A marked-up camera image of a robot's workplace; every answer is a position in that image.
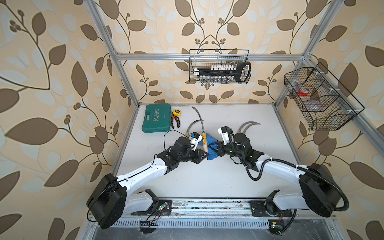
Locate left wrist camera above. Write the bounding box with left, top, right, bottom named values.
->
left=191, top=132, right=203, bottom=152

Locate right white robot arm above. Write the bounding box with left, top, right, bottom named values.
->
left=217, top=131, right=350, bottom=218

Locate yellow tape measure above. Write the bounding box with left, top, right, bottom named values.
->
left=173, top=109, right=181, bottom=117

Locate right black wire basket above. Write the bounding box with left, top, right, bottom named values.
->
left=284, top=62, right=365, bottom=131

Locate sickle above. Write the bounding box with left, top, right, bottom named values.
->
left=186, top=120, right=202, bottom=136
left=192, top=107, right=208, bottom=153
left=237, top=121, right=260, bottom=134
left=241, top=122, right=262, bottom=134

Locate blue grey microfiber rag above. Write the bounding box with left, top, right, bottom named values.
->
left=206, top=133, right=218, bottom=161

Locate black wire basket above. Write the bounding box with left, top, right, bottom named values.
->
left=284, top=62, right=365, bottom=131
left=188, top=48, right=252, bottom=84

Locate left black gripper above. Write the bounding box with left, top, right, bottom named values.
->
left=177, top=147, right=209, bottom=165

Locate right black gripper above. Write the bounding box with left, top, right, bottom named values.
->
left=208, top=140, right=244, bottom=160

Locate red item in basket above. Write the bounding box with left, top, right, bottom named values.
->
left=298, top=88, right=310, bottom=97

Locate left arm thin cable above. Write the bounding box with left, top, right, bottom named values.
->
left=151, top=129, right=190, bottom=166

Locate rear black wire basket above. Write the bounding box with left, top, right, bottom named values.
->
left=188, top=48, right=252, bottom=84

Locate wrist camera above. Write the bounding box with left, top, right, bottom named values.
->
left=191, top=132, right=203, bottom=152
left=218, top=126, right=233, bottom=145

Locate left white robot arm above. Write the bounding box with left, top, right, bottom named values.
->
left=87, top=137, right=208, bottom=230

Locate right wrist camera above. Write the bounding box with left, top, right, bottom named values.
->
left=218, top=126, right=233, bottom=145

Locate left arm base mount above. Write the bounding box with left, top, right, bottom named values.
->
left=131, top=189, right=173, bottom=216

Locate green plastic tool case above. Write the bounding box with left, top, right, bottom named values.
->
left=142, top=104, right=172, bottom=134

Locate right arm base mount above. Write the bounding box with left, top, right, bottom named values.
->
left=249, top=190, right=293, bottom=217

